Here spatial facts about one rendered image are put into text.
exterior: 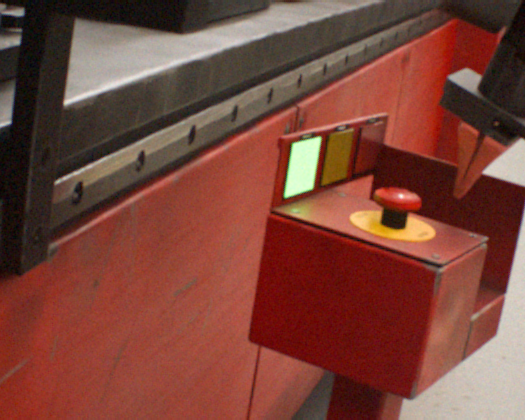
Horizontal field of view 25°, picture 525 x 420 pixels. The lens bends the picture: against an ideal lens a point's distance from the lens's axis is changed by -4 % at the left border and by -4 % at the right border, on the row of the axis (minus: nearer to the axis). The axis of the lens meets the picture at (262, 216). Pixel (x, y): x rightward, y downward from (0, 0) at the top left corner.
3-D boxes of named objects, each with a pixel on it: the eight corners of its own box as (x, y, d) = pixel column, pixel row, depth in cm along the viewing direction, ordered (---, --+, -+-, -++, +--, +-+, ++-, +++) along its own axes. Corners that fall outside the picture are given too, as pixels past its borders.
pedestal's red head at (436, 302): (412, 403, 95) (458, 190, 90) (245, 342, 102) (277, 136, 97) (497, 337, 112) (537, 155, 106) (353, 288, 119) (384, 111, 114)
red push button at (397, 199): (402, 245, 97) (410, 202, 96) (359, 231, 99) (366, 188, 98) (422, 235, 100) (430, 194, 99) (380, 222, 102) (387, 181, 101)
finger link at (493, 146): (425, 160, 111) (468, 74, 107) (489, 200, 109) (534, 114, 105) (400, 176, 105) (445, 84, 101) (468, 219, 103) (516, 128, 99)
